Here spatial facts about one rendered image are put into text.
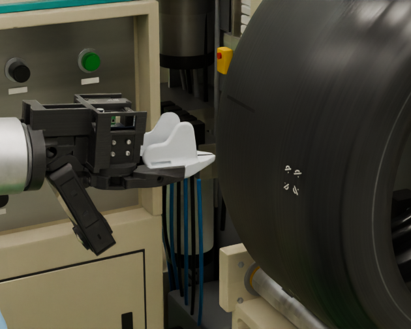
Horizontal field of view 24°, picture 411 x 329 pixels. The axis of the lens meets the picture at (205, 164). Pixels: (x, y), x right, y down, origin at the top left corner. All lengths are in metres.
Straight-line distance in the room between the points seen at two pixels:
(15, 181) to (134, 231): 0.73
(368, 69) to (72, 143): 0.31
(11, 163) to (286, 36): 0.36
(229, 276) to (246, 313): 0.06
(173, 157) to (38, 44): 0.58
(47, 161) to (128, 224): 0.69
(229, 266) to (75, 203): 0.49
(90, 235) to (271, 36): 0.32
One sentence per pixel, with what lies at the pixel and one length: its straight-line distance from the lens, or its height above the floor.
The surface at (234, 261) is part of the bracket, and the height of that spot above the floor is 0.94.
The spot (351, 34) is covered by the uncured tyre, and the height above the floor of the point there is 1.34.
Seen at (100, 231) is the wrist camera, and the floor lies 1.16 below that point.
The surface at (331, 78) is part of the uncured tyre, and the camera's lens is 1.00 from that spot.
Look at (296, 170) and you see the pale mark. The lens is 1.02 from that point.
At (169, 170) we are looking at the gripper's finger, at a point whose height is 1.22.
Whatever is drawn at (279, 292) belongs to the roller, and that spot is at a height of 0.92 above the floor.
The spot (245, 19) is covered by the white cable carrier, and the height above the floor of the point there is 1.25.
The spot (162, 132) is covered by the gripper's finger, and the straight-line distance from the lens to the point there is 1.01.
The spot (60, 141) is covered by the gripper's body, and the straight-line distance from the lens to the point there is 0.94.
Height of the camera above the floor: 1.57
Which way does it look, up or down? 21 degrees down
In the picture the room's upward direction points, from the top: straight up
